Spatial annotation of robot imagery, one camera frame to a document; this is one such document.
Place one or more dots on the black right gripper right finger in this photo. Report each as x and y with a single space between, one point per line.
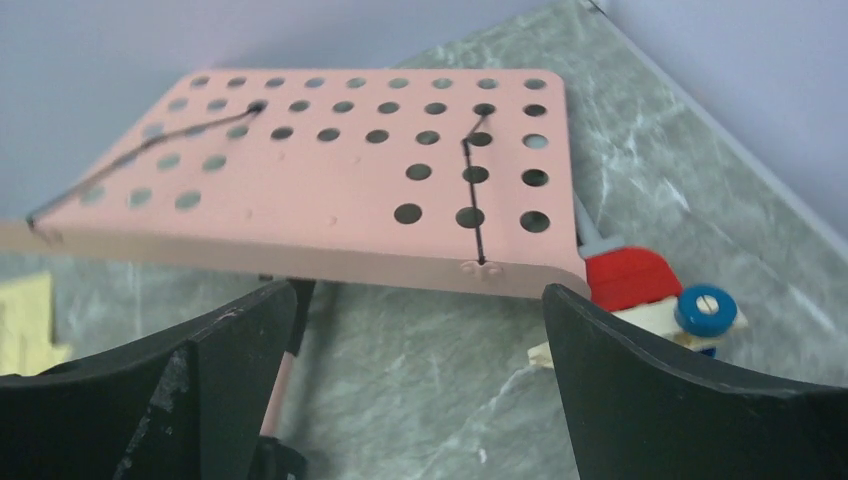
639 406

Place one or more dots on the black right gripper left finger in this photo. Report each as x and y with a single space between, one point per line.
186 402

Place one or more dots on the pink perforated music stand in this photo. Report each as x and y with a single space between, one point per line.
446 180

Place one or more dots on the red wooden toy car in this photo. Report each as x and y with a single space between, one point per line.
639 286

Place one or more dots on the yellow sheet music top page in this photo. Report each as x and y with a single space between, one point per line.
27 326

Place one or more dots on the grey metal bracket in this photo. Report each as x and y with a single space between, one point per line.
592 243

